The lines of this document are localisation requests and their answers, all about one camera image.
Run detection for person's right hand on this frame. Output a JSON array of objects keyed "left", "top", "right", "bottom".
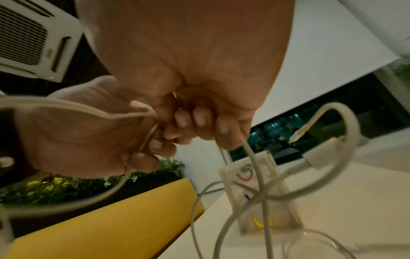
[{"left": 77, "top": 0, "right": 295, "bottom": 151}]

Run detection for person's left hand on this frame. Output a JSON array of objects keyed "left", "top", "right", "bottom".
[{"left": 16, "top": 76, "right": 178, "bottom": 179}]

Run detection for thin white cable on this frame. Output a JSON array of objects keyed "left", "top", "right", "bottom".
[{"left": 0, "top": 96, "right": 161, "bottom": 253}]

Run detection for white charging cable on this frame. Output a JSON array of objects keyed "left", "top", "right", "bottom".
[{"left": 238, "top": 135, "right": 278, "bottom": 259}]

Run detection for yellow flowering plants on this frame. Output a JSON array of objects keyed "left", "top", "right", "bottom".
[{"left": 0, "top": 158, "right": 186, "bottom": 205}]

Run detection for white ceiling air conditioner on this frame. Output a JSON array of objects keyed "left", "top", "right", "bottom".
[{"left": 0, "top": 0, "right": 85, "bottom": 83}]

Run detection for red rubber band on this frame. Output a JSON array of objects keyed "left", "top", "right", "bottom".
[{"left": 235, "top": 167, "right": 254, "bottom": 183}]

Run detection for clear plastic box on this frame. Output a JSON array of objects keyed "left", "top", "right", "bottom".
[{"left": 218, "top": 149, "right": 303, "bottom": 237}]

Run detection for dark window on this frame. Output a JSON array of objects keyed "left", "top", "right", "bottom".
[{"left": 224, "top": 53, "right": 410, "bottom": 166}]

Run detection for yellow rubber band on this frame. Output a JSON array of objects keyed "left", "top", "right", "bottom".
[{"left": 251, "top": 216, "right": 274, "bottom": 230}]

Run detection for green hanging plant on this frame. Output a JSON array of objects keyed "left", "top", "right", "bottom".
[{"left": 393, "top": 54, "right": 410, "bottom": 78}]

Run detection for white cable with flat connector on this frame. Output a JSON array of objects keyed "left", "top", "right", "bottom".
[{"left": 190, "top": 137, "right": 350, "bottom": 259}]

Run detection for thick white cable with plug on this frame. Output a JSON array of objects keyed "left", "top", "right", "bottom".
[{"left": 213, "top": 102, "right": 369, "bottom": 259}]

